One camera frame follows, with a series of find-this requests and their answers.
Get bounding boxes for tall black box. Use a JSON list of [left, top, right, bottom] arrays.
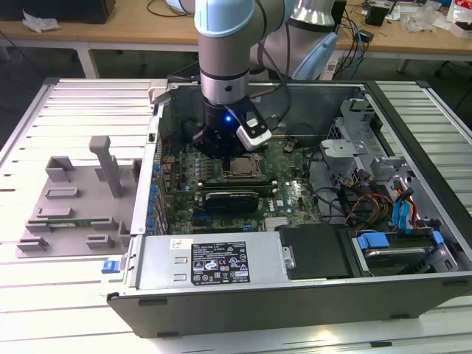
[[333, 0, 347, 27]]

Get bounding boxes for black plastic shroud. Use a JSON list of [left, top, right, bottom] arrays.
[[276, 223, 351, 280]]

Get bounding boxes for installed green RAM sticks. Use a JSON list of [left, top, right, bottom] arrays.
[[198, 178, 278, 191]]

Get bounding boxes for silver CPU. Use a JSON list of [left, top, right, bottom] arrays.
[[230, 157, 256, 175]]

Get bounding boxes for silver power supply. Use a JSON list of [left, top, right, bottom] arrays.
[[136, 232, 298, 291]]

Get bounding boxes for silver hard disk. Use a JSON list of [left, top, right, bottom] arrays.
[[363, 246, 431, 277]]

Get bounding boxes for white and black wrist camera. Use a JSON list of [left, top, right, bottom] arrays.
[[223, 100, 273, 151]]

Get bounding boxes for wooden desk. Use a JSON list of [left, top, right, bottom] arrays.
[[0, 0, 472, 80]]

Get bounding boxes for blue data wire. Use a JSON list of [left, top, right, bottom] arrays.
[[392, 186, 417, 235]]

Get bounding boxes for gray parts rack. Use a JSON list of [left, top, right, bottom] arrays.
[[14, 135, 143, 259]]

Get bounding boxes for black cylinder component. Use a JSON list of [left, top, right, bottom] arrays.
[[182, 119, 203, 141]]

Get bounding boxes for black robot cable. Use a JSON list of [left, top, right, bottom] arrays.
[[253, 36, 293, 123]]

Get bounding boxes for clear plastic bags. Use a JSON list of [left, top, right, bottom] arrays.
[[403, 5, 448, 32]]

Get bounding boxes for blue cable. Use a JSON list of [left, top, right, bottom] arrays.
[[350, 18, 365, 80]]

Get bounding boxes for red and white bag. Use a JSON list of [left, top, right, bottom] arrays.
[[447, 0, 472, 38]]

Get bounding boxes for small black container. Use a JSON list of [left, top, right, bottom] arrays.
[[364, 5, 392, 27]]

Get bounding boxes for blue disk carrier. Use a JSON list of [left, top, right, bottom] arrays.
[[353, 230, 443, 277]]

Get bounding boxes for white labelled tag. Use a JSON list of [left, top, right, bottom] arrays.
[[319, 58, 340, 81]]

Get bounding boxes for black wire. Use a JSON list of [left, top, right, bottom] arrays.
[[308, 147, 350, 223]]

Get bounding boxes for silver chipset heatsink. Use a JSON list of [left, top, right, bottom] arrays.
[[263, 216, 292, 232]]

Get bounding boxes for crumpled white plastic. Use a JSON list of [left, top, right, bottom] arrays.
[[21, 9, 62, 32]]

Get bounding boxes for silver metal drive cage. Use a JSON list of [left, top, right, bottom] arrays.
[[319, 91, 410, 192]]

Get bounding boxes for black open PC case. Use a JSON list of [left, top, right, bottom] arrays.
[[106, 79, 472, 339]]

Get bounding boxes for orange and yellow power wires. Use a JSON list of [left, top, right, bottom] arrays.
[[346, 193, 394, 226]]

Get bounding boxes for green motherboard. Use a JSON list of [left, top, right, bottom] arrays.
[[156, 138, 325, 235]]

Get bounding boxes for black graphics card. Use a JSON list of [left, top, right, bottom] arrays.
[[204, 190, 260, 214]]

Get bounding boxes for black cable loop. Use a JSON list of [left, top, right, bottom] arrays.
[[146, 0, 196, 18]]

